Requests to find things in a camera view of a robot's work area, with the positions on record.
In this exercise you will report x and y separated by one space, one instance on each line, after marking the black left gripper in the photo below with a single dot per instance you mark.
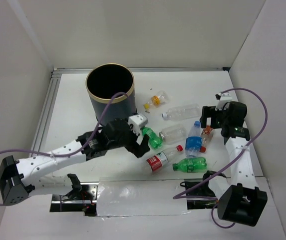
137 149

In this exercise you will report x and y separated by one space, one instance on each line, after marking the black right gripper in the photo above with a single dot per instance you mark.
210 111

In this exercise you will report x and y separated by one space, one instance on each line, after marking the small orange-cap bottle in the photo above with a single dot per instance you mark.
206 136

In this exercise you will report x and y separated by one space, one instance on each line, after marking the red-label red-cap bottle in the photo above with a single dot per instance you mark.
162 159

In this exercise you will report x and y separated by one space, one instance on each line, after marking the blue-label blue-cap bottle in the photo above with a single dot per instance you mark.
193 141

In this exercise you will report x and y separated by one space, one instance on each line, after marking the clear bottle white cap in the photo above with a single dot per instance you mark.
181 113

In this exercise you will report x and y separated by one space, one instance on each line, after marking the clear capless crushed bottle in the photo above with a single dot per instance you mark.
173 134

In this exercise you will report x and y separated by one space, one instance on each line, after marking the green bottle green cap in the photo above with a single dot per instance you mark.
191 165

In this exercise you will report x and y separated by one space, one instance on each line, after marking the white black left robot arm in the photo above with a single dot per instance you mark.
26 177

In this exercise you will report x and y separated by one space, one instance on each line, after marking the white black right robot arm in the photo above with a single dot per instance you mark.
239 199

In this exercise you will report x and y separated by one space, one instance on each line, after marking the dark blue gold-rimmed bin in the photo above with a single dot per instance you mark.
111 89

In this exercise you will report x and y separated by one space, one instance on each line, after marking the small yellow-cap clear bottle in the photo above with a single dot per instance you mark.
156 100

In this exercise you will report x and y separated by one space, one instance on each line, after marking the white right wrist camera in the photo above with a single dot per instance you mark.
223 99

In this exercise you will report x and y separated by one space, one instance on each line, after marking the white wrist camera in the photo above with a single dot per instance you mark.
137 121
223 99

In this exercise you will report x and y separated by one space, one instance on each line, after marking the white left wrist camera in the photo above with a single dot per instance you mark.
137 121

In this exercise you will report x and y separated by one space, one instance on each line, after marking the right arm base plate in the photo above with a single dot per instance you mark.
200 203

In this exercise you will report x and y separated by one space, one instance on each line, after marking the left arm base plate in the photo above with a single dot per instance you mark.
84 201

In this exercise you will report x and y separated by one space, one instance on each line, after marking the aluminium frame rail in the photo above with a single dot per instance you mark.
46 113

